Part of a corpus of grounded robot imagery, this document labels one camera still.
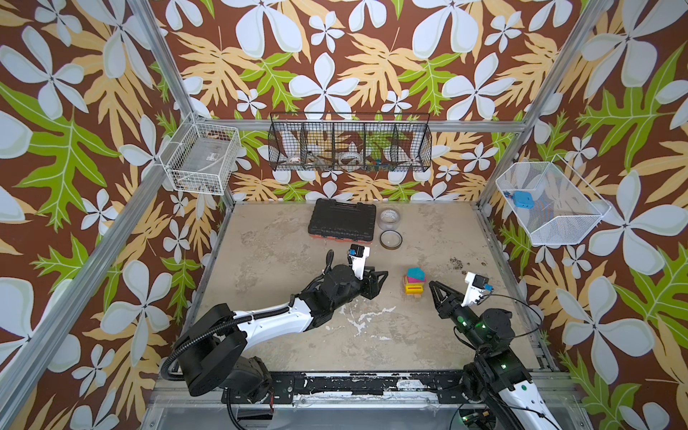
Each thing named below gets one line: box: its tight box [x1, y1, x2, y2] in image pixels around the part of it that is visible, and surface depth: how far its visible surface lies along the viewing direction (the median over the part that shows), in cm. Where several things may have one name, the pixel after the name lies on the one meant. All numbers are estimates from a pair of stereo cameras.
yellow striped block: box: [405, 282, 425, 295], surface depth 92 cm
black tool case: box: [308, 197, 378, 244], surface depth 110 cm
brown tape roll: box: [378, 229, 404, 250], surface depth 110 cm
